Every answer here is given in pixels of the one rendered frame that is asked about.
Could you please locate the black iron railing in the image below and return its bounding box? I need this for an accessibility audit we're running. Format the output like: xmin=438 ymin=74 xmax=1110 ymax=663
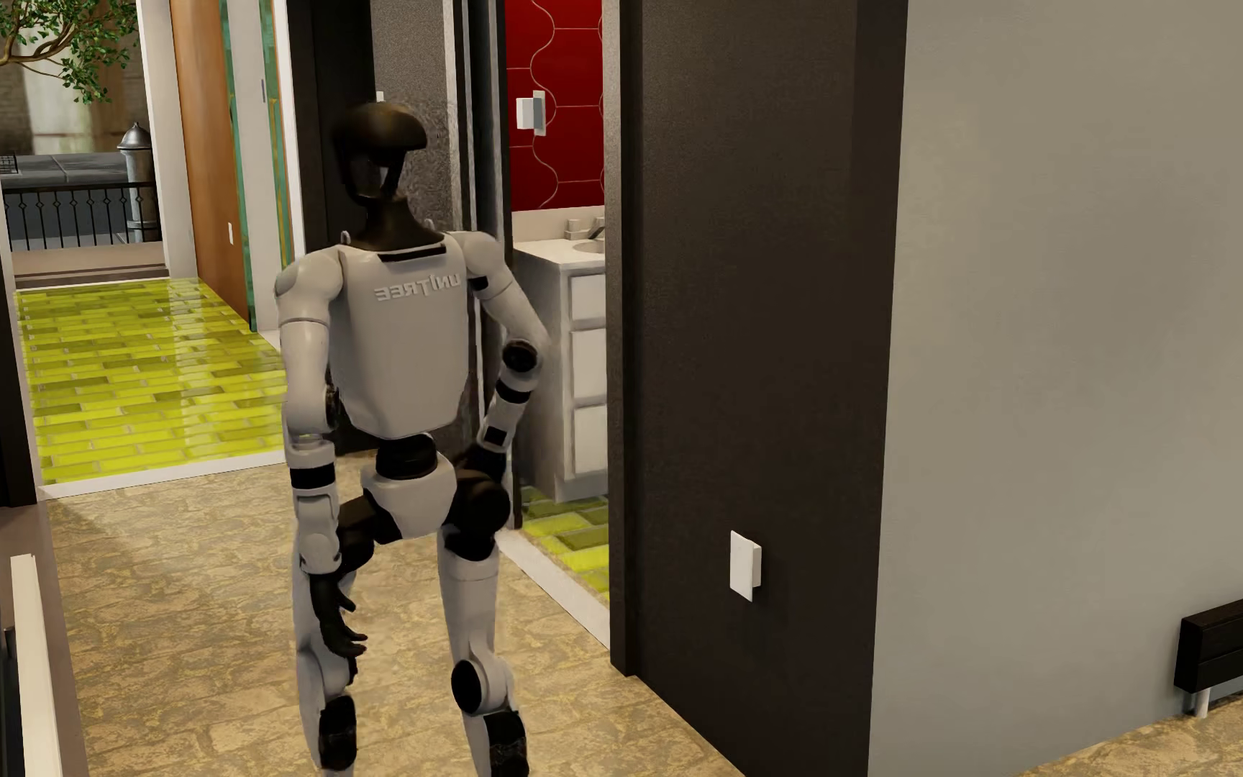
xmin=2 ymin=181 xmax=162 ymax=253

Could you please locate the white robot leg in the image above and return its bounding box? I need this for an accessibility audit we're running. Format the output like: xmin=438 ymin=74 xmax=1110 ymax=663
xmin=434 ymin=475 xmax=532 ymax=777
xmin=291 ymin=488 xmax=407 ymax=774

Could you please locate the white left robot leg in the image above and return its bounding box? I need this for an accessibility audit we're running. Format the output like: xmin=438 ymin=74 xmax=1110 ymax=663
xmin=434 ymin=475 xmax=532 ymax=777

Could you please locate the white right robot leg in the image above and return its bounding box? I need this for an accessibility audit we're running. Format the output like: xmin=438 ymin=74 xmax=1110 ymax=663
xmin=291 ymin=488 xmax=407 ymax=774

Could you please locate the black baseboard heater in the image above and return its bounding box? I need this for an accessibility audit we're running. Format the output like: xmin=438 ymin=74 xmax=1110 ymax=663
xmin=1173 ymin=578 xmax=1243 ymax=718

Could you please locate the green leafy tree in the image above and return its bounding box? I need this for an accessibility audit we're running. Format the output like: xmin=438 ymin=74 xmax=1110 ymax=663
xmin=0 ymin=0 xmax=140 ymax=105

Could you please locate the grey stone post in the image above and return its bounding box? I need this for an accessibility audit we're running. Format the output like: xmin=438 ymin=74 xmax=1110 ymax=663
xmin=117 ymin=122 xmax=159 ymax=244

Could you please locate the brown wooden door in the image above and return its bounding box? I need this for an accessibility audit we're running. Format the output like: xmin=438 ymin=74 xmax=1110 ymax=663
xmin=169 ymin=0 xmax=252 ymax=323

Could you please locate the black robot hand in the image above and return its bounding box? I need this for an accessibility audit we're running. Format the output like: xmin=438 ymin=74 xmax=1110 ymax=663
xmin=457 ymin=443 xmax=509 ymax=486
xmin=307 ymin=568 xmax=369 ymax=660

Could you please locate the black robot head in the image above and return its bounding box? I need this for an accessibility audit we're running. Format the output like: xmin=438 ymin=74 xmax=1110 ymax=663
xmin=332 ymin=100 xmax=431 ymax=209

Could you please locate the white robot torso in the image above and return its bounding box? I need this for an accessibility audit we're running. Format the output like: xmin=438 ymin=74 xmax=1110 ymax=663
xmin=326 ymin=216 xmax=485 ymax=539

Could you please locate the white bathroom vanity cabinet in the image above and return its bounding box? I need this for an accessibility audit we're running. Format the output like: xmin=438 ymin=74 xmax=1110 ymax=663
xmin=512 ymin=236 xmax=610 ymax=504

